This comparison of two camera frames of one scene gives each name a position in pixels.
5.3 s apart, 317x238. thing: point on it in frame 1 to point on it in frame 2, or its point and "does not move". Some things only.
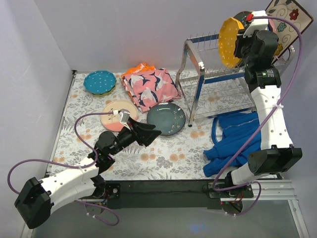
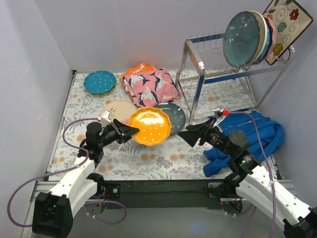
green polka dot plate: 106,93 does not move
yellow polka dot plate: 228,31 to 154,126
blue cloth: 231,132 does not move
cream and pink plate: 112,122 does not move
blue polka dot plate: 99,82 does not move
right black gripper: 239,46 to 202,132
